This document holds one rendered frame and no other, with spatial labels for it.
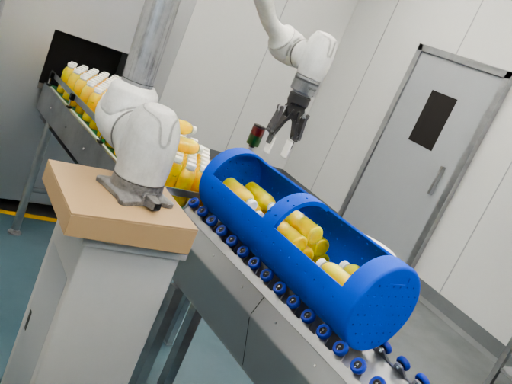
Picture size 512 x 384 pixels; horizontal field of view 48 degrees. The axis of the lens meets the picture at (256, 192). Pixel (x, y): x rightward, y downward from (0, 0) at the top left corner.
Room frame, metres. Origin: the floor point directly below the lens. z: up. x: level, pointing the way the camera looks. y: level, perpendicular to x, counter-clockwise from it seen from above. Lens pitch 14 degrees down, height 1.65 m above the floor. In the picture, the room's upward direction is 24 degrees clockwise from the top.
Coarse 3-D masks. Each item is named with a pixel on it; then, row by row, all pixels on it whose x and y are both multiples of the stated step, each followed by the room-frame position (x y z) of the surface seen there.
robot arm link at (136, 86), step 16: (160, 0) 1.72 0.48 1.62; (176, 0) 1.74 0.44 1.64; (144, 16) 1.73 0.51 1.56; (160, 16) 1.72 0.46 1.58; (144, 32) 1.72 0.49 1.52; (160, 32) 1.73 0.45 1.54; (144, 48) 1.72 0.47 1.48; (160, 48) 1.75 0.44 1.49; (128, 64) 1.74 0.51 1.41; (144, 64) 1.73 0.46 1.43; (160, 64) 1.78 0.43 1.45; (128, 80) 1.73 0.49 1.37; (144, 80) 1.73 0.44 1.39; (112, 96) 1.71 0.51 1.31; (128, 96) 1.70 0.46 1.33; (144, 96) 1.72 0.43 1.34; (96, 112) 1.77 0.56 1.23; (112, 112) 1.69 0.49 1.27; (128, 112) 1.68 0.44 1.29; (112, 128) 1.66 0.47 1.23; (112, 144) 1.68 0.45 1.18
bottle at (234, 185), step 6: (228, 180) 2.08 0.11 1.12; (234, 180) 2.09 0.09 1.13; (228, 186) 2.06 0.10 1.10; (234, 186) 2.05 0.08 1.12; (240, 186) 2.04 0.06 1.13; (234, 192) 2.02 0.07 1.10; (240, 192) 2.01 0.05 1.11; (246, 192) 2.01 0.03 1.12; (246, 198) 1.99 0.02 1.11; (252, 198) 1.99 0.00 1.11
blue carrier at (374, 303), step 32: (224, 160) 2.08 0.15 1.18; (256, 160) 2.23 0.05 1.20; (224, 192) 1.97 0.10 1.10; (288, 192) 2.12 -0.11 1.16; (224, 224) 2.00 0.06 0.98; (256, 224) 1.80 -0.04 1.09; (320, 224) 1.97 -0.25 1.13; (256, 256) 1.86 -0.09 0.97; (288, 256) 1.66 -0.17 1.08; (352, 256) 1.84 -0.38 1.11; (384, 256) 1.56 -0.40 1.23; (320, 288) 1.54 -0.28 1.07; (352, 288) 1.47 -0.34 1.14; (384, 288) 1.50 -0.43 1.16; (416, 288) 1.60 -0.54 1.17; (352, 320) 1.46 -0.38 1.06; (384, 320) 1.55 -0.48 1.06
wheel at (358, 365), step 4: (352, 360) 1.42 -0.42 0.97; (356, 360) 1.42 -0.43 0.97; (360, 360) 1.42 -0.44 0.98; (364, 360) 1.42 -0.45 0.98; (352, 364) 1.42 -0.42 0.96; (356, 364) 1.41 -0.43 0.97; (360, 364) 1.41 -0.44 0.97; (364, 364) 1.41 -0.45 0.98; (352, 368) 1.41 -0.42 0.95; (356, 368) 1.40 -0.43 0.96; (360, 368) 1.40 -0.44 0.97; (364, 368) 1.40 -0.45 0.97; (356, 372) 1.40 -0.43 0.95; (360, 372) 1.40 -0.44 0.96
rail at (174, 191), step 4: (168, 188) 2.15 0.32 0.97; (172, 188) 2.16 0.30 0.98; (176, 188) 2.17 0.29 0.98; (172, 192) 2.16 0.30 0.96; (176, 192) 2.17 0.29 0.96; (180, 192) 2.19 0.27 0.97; (184, 192) 2.20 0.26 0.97; (188, 192) 2.21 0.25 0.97; (192, 192) 2.22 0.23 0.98; (196, 192) 2.23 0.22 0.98; (180, 196) 2.19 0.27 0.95; (184, 196) 2.20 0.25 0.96; (188, 196) 2.21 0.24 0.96; (192, 196) 2.23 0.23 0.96; (196, 196) 2.24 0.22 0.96
